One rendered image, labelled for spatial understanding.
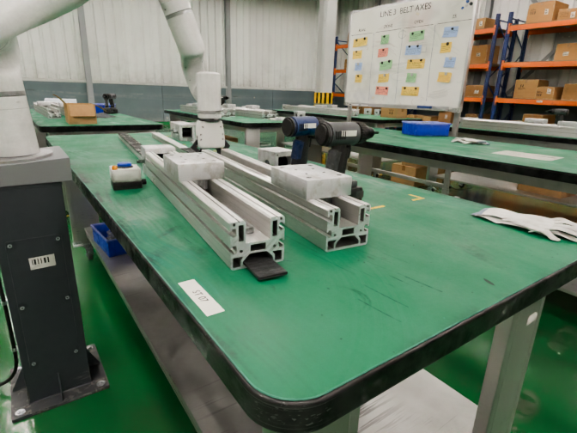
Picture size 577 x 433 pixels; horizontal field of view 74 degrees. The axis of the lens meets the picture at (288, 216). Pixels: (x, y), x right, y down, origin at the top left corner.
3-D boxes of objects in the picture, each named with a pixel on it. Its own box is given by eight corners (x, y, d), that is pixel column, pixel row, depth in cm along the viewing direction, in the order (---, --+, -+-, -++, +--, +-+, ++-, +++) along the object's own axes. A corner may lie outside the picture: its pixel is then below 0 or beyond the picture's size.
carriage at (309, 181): (270, 194, 90) (270, 166, 88) (310, 190, 96) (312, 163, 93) (305, 213, 77) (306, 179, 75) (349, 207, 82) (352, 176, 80)
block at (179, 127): (171, 139, 231) (170, 123, 228) (190, 138, 236) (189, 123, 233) (175, 141, 222) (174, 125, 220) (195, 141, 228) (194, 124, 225)
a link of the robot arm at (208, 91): (194, 109, 142) (201, 111, 135) (192, 71, 138) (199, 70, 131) (216, 110, 146) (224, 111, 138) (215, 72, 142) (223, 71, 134)
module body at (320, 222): (202, 173, 140) (201, 149, 137) (228, 171, 144) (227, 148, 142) (325, 252, 73) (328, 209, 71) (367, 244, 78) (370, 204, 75)
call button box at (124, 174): (111, 185, 119) (108, 164, 117) (143, 182, 123) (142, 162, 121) (113, 191, 112) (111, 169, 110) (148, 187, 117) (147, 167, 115)
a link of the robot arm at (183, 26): (159, 21, 135) (193, 106, 148) (167, 15, 121) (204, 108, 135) (183, 14, 138) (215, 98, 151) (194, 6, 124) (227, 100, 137)
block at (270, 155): (252, 175, 139) (252, 149, 136) (276, 172, 146) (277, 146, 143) (268, 180, 132) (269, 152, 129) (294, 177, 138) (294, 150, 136)
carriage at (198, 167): (164, 179, 102) (162, 153, 100) (204, 176, 108) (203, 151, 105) (179, 193, 89) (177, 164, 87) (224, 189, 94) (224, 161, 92)
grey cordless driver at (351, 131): (308, 203, 106) (312, 120, 99) (362, 195, 116) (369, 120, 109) (324, 210, 100) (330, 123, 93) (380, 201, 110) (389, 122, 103)
